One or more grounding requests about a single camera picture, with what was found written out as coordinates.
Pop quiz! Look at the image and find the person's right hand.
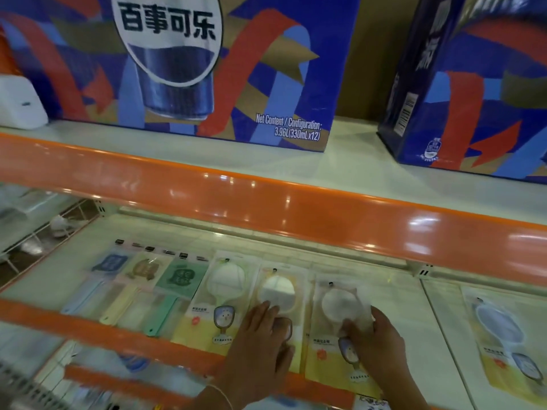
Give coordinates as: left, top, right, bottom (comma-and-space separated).
341, 306, 407, 382

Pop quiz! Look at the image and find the person's left hand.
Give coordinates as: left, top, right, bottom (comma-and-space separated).
213, 301, 296, 403

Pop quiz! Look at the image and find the round mirror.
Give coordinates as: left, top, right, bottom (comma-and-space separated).
250, 262, 309, 374
304, 275, 383, 400
170, 251, 257, 349
461, 285, 547, 406

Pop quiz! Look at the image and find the orange edged white shelf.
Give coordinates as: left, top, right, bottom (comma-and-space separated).
0, 117, 547, 410

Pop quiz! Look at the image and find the person's right forearm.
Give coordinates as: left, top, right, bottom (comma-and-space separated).
372, 358, 430, 410

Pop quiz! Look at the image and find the person's left forearm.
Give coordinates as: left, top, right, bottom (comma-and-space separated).
187, 386, 234, 410

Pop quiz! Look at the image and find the white handwritten price label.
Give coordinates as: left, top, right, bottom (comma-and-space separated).
353, 395, 390, 410

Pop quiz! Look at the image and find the blue printed drink carton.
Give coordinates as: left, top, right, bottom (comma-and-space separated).
0, 0, 362, 152
377, 0, 547, 184

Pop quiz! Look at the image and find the white power adapter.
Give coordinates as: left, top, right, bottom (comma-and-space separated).
0, 74, 49, 131

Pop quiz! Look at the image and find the thin white bracelet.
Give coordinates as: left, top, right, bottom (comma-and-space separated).
206, 383, 234, 410

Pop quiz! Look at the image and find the white wire mesh divider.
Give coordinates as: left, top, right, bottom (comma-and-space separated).
0, 196, 105, 286

